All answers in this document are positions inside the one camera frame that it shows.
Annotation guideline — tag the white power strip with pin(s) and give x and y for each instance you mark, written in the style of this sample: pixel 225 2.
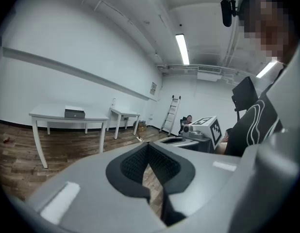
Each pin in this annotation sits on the white power strip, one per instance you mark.
pixel 139 139

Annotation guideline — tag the cardboard boxes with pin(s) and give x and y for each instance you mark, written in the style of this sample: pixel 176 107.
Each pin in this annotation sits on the cardboard boxes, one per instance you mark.
pixel 140 127

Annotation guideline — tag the black office chair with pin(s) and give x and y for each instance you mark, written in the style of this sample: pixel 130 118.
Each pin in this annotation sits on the black office chair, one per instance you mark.
pixel 182 126

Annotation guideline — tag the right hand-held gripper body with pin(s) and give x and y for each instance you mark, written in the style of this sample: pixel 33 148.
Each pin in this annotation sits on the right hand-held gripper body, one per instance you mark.
pixel 208 132

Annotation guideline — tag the grey wall panel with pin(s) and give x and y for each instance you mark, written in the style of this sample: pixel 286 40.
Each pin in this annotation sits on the grey wall panel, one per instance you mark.
pixel 153 88

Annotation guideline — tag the white air conditioner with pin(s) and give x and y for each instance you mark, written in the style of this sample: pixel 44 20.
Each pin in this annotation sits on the white air conditioner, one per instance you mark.
pixel 209 73

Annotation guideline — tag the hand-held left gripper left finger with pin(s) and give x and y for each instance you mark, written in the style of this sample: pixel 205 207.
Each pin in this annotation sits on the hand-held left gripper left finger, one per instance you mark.
pixel 91 198

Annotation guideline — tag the long ceiling light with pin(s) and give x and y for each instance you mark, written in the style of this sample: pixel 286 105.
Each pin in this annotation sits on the long ceiling light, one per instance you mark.
pixel 266 69
pixel 182 48

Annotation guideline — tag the person's black printed shirt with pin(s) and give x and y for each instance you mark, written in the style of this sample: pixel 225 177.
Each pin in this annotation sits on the person's black printed shirt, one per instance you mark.
pixel 239 139

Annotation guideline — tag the black head camera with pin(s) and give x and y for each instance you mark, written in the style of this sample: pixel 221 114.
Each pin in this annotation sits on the black head camera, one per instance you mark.
pixel 226 11

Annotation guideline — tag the person's head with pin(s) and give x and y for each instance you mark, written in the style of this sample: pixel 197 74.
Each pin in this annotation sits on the person's head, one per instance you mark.
pixel 269 25

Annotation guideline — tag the small red object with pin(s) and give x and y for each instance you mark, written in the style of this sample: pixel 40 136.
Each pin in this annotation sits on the small red object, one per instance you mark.
pixel 6 139

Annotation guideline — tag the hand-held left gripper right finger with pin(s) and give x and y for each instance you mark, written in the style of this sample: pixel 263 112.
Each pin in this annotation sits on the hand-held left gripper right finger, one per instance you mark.
pixel 203 176

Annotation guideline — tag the small clear bottle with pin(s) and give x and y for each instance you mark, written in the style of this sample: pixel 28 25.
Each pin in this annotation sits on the small clear bottle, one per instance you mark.
pixel 114 103

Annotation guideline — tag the cream rectangular tray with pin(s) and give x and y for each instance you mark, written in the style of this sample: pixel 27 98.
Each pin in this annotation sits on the cream rectangular tray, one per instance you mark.
pixel 74 113

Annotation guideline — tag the aluminium ladder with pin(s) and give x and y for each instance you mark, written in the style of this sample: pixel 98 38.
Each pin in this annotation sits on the aluminium ladder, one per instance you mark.
pixel 170 115

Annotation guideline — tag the white table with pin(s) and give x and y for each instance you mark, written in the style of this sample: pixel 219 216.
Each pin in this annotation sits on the white table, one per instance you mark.
pixel 127 112
pixel 50 113

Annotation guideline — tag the black monitor on stand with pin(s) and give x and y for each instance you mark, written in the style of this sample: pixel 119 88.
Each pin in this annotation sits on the black monitor on stand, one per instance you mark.
pixel 244 93

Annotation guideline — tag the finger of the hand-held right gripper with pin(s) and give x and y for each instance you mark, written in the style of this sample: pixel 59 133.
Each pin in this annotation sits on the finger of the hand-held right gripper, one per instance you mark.
pixel 176 137
pixel 191 144

